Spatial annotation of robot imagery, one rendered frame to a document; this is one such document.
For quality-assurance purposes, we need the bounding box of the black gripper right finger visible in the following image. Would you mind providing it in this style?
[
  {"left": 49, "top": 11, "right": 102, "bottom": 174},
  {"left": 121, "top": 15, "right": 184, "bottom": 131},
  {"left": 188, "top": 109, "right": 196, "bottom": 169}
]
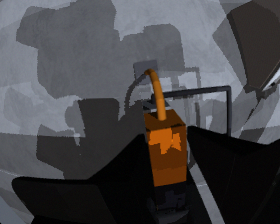
[{"left": 186, "top": 126, "right": 280, "bottom": 224}]

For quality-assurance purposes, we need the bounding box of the orange plug with cord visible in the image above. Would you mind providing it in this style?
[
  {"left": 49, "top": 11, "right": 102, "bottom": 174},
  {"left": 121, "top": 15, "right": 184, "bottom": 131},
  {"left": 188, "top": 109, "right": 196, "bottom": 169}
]
[{"left": 144, "top": 68, "right": 187, "bottom": 211}]

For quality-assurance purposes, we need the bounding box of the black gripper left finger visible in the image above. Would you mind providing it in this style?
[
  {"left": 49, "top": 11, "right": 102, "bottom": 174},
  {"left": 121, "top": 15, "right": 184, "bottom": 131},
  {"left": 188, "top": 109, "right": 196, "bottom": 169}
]
[{"left": 11, "top": 133, "right": 149, "bottom": 224}]

